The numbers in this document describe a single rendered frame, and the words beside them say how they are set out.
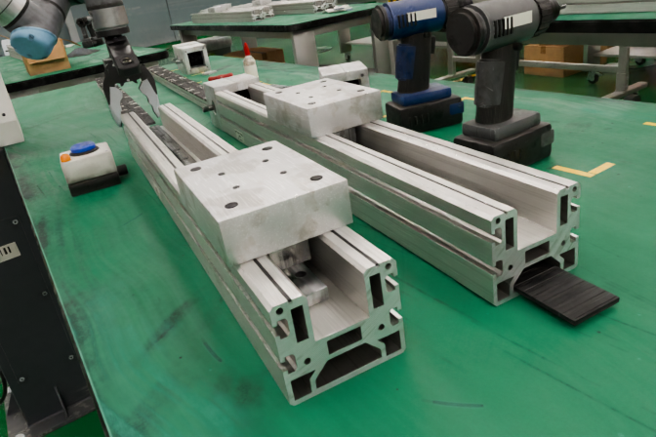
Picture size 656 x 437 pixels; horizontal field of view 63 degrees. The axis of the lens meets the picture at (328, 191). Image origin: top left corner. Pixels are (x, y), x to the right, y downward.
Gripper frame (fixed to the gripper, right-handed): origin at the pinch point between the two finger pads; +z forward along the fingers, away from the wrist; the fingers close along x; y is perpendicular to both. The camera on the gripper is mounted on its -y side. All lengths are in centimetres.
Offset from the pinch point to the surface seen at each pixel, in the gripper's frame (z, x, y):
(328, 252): -4, -2, -93
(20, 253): 30, 35, 20
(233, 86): -5.6, -18.2, -19.0
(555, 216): -3, -21, -99
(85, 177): 0.5, 14.1, -35.0
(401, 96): -3, -37, -52
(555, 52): 61, -335, 179
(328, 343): 0, 1, -98
